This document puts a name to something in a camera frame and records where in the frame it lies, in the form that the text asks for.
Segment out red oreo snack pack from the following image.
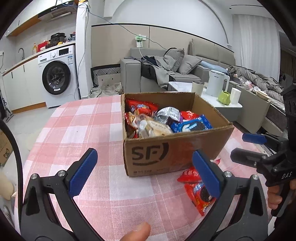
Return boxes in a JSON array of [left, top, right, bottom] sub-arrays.
[[184, 182, 216, 216]]

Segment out small red snack packet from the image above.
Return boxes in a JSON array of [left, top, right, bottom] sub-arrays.
[[177, 166, 202, 183]]

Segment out red white snack bag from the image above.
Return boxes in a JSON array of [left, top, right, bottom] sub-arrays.
[[180, 110, 199, 121]]

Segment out grey purple snack bag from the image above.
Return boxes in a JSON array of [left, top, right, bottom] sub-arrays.
[[153, 106, 183, 125]]

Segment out person's right hand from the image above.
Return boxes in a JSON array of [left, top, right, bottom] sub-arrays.
[[267, 179, 296, 210]]

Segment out person's left hand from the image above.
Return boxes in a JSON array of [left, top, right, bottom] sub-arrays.
[[120, 222, 151, 241]]

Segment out white marble coffee table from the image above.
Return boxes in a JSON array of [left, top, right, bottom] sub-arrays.
[[168, 81, 243, 122]]

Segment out blue oreo snack pack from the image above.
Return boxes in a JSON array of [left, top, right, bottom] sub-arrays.
[[170, 114, 213, 133]]

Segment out pink checkered tablecloth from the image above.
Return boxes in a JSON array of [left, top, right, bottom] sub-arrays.
[[23, 95, 203, 240]]

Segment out grey blanket on bed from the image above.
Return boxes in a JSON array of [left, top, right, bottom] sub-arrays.
[[227, 65, 283, 103]]

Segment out white paper cup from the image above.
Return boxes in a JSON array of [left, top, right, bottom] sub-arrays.
[[230, 88, 241, 104]]

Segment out green ceramic mug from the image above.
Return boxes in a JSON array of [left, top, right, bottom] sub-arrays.
[[218, 91, 231, 105]]

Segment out cardboard box on floor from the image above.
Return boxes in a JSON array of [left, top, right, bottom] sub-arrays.
[[0, 131, 13, 166]]

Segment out white electric kettle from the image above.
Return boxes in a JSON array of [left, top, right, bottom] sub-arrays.
[[206, 70, 230, 97]]

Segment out beige tumbler cup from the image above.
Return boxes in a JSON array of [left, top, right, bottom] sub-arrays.
[[191, 81, 204, 96]]

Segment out brown cardboard SF box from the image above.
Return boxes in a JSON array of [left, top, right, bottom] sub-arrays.
[[121, 92, 234, 177]]

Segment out light blue folded blanket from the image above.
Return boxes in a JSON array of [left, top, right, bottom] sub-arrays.
[[200, 61, 228, 74]]

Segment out grey fabric sofa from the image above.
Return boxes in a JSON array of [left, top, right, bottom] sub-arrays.
[[120, 38, 235, 93]]

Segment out beige cracker snack pack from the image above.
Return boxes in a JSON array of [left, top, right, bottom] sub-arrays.
[[137, 114, 173, 138]]

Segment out grey sofa cushion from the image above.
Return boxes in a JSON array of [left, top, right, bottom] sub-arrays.
[[165, 48, 185, 72], [177, 54, 202, 75]]

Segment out clothes pile on sofa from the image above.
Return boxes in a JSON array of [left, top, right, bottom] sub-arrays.
[[140, 56, 175, 89]]

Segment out white lower kitchen cabinets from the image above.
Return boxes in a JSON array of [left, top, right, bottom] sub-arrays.
[[3, 58, 45, 111]]

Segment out white front-load washing machine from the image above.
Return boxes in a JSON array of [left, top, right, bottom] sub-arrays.
[[38, 44, 80, 108]]

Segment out kitchen faucet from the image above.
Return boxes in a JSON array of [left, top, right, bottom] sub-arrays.
[[18, 48, 25, 60]]

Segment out white power strip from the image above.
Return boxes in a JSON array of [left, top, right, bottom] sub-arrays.
[[135, 35, 147, 48]]

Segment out yellow oil bottle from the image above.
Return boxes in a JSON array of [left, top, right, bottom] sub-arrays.
[[32, 43, 38, 54]]

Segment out red container on counter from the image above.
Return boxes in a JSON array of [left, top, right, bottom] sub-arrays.
[[37, 41, 50, 52]]

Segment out range hood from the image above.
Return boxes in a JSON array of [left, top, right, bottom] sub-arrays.
[[38, 1, 78, 22]]

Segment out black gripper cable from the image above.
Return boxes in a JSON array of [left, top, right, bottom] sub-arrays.
[[0, 119, 24, 232]]

